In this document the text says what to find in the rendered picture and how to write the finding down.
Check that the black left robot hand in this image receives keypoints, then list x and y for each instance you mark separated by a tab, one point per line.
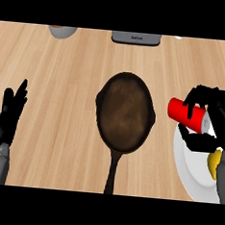
7	118

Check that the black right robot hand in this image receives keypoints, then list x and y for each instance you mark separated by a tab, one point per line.
213	120

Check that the red can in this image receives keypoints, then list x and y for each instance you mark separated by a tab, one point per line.
185	115

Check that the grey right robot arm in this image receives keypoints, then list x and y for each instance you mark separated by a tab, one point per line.
223	179

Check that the white plate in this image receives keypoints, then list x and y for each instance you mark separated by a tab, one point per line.
193	169

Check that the dark cast iron pan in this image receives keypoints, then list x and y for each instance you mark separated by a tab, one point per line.
124	114

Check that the yellow fruit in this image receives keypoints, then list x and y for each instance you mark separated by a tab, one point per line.
214	162

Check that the grey bowl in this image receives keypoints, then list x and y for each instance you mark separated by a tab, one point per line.
62	31

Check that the grey appliance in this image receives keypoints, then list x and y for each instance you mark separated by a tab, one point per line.
136	38

